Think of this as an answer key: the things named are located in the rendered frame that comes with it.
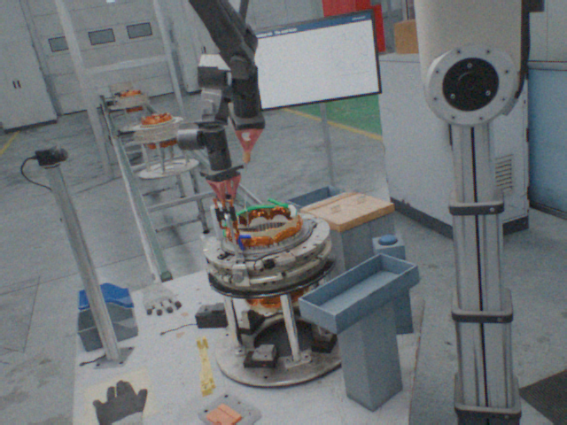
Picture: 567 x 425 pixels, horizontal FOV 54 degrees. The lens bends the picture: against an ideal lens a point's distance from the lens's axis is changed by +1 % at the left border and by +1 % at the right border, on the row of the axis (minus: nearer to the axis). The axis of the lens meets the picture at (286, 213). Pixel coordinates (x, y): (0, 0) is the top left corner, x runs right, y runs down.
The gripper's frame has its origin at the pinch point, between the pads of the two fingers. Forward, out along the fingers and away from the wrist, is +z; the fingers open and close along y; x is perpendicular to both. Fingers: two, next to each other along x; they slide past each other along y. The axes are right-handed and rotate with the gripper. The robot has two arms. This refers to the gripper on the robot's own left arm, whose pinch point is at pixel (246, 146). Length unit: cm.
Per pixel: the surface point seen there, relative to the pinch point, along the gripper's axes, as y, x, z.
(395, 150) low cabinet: -201, 157, 150
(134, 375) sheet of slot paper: 15, -35, 57
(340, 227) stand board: 5.8, 23.6, 25.2
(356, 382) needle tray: 46, 13, 34
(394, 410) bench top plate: 52, 19, 37
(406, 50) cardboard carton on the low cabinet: -224, 164, 83
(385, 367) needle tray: 46, 19, 31
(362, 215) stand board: 3.4, 30.9, 24.6
